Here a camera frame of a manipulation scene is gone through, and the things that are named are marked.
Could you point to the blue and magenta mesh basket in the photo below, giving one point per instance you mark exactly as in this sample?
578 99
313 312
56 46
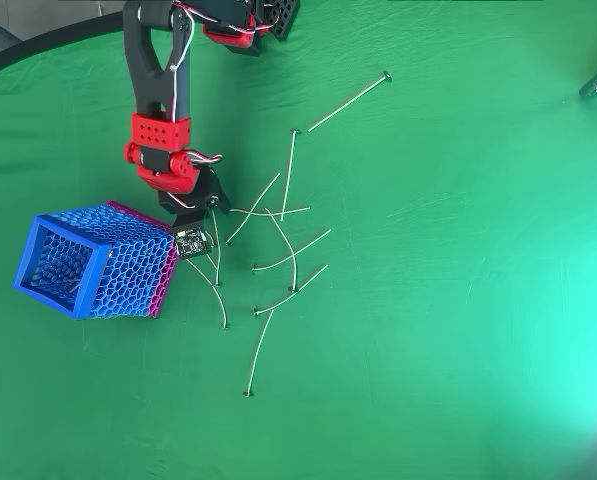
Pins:
128 260

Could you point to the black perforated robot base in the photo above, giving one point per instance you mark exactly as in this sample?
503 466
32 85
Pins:
284 17

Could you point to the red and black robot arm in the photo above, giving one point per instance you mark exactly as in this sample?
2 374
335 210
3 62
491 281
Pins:
153 132

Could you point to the green table cloth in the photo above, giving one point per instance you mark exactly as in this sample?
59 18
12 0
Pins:
428 300

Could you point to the white candle wick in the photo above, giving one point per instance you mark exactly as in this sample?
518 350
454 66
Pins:
212 270
254 269
268 214
294 132
256 312
225 327
248 394
218 284
293 289
387 76
227 243

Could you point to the camera board on black mount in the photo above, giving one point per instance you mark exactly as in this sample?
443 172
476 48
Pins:
193 242

